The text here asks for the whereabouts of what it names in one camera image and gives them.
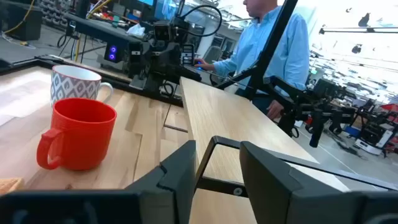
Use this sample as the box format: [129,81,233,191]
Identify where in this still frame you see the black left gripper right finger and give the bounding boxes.
[239,141,303,224]

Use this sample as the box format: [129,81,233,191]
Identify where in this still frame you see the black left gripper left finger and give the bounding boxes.
[126,139,197,224]

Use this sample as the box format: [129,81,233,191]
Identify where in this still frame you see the person's hand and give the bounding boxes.
[194,58,215,72]
[266,100,285,121]

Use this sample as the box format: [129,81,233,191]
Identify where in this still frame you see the white tissue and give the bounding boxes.
[126,23,146,37]

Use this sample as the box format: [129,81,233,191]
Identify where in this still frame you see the computer with blue lights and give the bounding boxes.
[104,43,121,63]

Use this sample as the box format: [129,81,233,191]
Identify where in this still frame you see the black background desk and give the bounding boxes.
[63,12,144,72]

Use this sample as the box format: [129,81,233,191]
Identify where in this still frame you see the red plastic mug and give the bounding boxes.
[36,98,118,171]

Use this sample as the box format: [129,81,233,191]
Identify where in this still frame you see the person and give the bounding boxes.
[194,0,310,121]

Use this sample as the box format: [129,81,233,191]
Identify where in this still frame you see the black box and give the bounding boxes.
[0,2,44,42]

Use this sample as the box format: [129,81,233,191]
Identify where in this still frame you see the yellow cloth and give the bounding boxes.
[0,177,25,195]

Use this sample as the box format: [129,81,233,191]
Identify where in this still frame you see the black overhead bar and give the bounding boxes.
[318,26,398,35]

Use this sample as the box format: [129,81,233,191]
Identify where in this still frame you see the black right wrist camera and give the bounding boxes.
[153,17,190,43]

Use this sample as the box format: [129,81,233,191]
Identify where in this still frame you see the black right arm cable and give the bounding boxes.
[179,4,223,39]

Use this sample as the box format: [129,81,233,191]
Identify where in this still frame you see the yellow cable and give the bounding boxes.
[2,0,35,35]

